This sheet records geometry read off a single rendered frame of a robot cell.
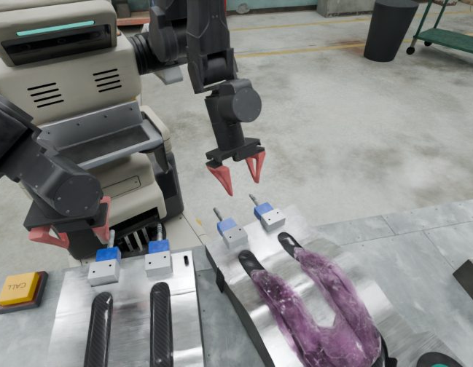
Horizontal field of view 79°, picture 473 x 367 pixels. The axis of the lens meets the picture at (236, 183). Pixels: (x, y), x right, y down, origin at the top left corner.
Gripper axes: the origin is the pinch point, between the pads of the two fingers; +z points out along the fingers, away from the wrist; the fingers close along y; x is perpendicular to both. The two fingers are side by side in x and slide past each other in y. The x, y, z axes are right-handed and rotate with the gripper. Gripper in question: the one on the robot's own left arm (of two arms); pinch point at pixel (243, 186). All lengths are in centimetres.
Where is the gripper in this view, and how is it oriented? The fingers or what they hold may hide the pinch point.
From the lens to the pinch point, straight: 61.8
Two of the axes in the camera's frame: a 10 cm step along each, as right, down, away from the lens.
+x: -5.0, -2.0, 8.4
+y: 8.3, -4.0, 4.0
